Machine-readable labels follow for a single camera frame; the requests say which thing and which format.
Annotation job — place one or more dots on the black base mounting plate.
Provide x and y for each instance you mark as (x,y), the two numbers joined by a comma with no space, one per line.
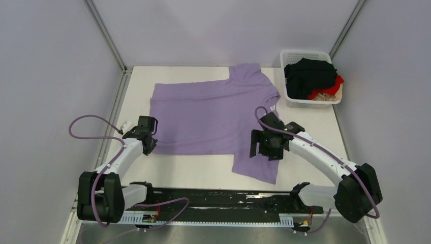
(226,205)

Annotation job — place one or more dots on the white plastic laundry basket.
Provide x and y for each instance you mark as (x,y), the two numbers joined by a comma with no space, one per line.
(292,56)

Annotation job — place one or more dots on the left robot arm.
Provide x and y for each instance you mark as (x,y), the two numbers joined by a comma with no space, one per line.
(101,196)

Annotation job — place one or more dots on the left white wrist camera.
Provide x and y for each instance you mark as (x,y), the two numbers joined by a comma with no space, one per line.
(126,126)

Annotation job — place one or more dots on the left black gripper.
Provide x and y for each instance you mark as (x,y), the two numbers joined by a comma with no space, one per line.
(149,150)

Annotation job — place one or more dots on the black t shirt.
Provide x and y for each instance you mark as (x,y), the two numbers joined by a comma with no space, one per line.
(308,75)

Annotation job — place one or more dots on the red t shirt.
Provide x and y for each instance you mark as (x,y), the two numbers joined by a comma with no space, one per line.
(332,90)

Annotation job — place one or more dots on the beige t shirt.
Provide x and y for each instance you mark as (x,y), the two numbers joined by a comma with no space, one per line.
(328,97)

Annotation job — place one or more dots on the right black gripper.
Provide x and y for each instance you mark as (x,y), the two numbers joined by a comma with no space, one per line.
(257,135)

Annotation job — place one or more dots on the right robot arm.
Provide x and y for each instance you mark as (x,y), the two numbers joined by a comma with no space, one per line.
(355,192)

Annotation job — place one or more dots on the purple t shirt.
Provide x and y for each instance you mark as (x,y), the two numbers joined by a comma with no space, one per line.
(216,118)

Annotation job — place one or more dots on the white slotted cable duct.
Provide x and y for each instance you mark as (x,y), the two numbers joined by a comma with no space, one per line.
(138,219)

